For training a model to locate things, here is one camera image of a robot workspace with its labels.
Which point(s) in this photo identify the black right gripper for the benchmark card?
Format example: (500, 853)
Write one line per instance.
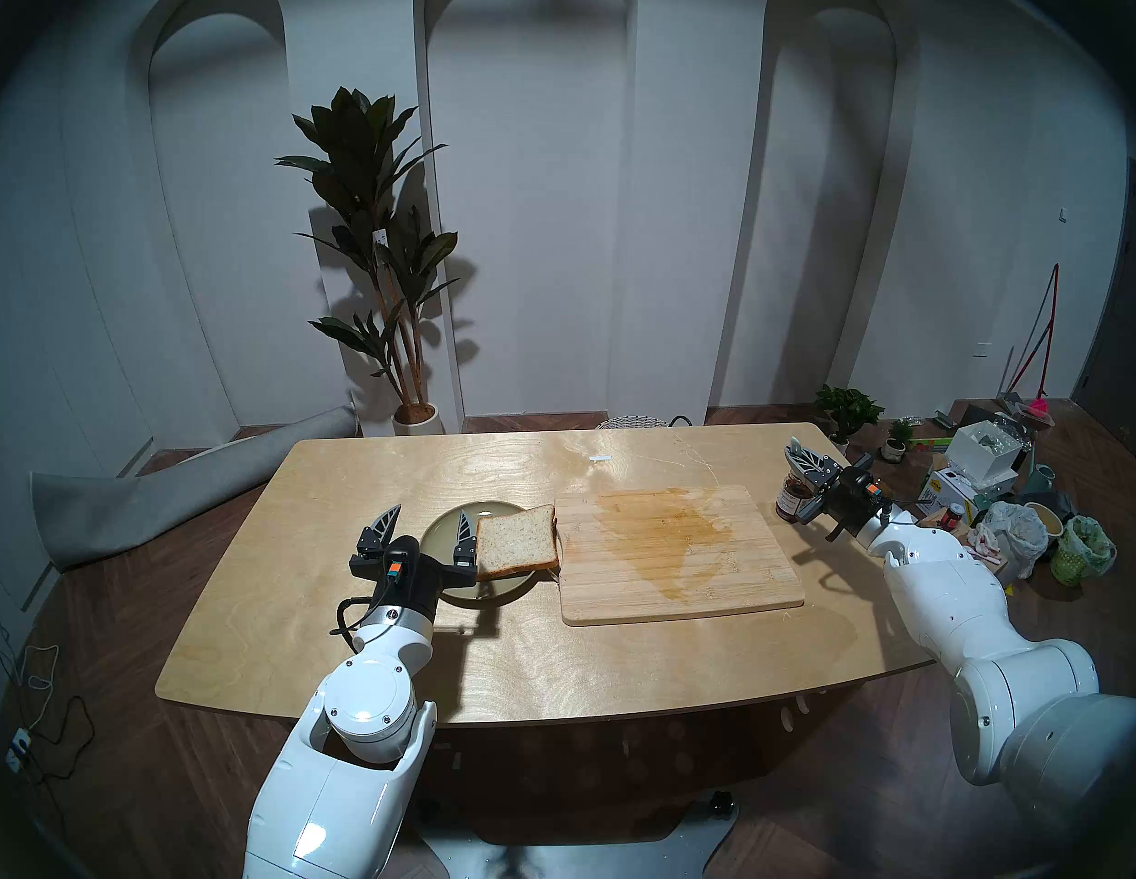
(852, 502)

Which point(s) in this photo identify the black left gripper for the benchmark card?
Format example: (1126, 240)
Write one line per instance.
(412, 575)

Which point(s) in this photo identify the round pale green plate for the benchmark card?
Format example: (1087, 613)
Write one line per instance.
(437, 531)

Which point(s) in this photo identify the glass jar of red jam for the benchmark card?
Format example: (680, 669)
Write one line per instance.
(792, 504)

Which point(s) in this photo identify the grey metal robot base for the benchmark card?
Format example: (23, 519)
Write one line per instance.
(577, 854)

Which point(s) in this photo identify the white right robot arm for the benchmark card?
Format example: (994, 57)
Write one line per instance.
(952, 602)

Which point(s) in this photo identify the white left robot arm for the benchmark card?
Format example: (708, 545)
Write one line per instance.
(371, 703)

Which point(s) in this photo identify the slice of brown bread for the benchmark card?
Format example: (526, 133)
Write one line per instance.
(518, 543)

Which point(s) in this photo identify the small bushy green potted plant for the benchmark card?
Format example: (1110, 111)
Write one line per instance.
(847, 406)

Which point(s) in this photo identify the tiny potted plant white pot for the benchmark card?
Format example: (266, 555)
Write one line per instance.
(897, 433)

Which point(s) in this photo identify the printed white cardboard box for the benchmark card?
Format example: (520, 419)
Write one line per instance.
(943, 494)

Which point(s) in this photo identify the open white box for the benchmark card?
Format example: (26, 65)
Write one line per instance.
(975, 456)

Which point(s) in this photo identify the wooden cutting board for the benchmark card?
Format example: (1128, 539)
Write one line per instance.
(641, 557)

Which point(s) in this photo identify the white plastic bag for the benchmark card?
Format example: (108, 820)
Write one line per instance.
(1016, 534)

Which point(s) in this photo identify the yellowish bowl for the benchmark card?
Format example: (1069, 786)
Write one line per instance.
(1044, 518)

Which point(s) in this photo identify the rolled grey carpet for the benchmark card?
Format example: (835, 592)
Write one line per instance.
(165, 493)

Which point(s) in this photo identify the dark door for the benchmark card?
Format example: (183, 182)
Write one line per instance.
(1122, 355)

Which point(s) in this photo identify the tall potted dark-leaved plant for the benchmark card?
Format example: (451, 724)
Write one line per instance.
(362, 163)

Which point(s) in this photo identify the white power strip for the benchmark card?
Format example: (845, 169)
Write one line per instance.
(17, 749)

